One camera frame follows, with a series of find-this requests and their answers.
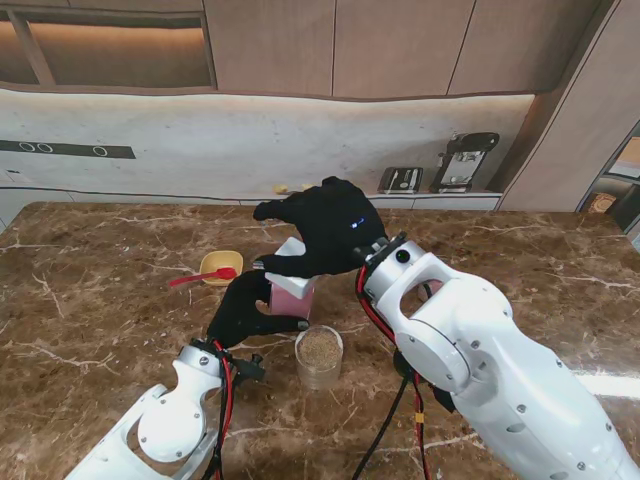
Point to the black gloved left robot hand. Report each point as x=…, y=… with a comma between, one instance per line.
x=237, y=315

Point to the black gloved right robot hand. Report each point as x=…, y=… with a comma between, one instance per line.
x=335, y=225

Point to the red plastic measuring spoon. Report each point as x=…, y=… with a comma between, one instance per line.
x=200, y=277

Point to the pink container with white lid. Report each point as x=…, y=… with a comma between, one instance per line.
x=290, y=306

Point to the white square container lid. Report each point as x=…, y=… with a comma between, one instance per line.
x=295, y=287

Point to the clear jar of grain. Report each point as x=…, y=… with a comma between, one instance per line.
x=319, y=355

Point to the black round jar lid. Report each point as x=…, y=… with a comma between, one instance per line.
x=400, y=364

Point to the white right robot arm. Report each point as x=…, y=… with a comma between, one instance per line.
x=500, y=360

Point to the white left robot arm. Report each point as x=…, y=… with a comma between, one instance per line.
x=160, y=420

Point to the yellow plastic bowl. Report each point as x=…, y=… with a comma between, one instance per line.
x=220, y=261

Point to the black silver toaster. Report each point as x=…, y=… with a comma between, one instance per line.
x=400, y=180

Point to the black espresso machine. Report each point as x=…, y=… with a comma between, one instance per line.
x=462, y=160

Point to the tall wooden cabinet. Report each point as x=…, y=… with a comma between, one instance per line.
x=560, y=125

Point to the round wooden ornament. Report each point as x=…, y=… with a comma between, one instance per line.
x=602, y=202

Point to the lit open shelf niche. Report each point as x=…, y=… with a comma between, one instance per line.
x=100, y=50

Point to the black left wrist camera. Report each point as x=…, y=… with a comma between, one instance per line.
x=250, y=371

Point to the wooden wall cabinets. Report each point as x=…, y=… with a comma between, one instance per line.
x=350, y=45

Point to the black wall control panel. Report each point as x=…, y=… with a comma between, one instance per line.
x=65, y=150

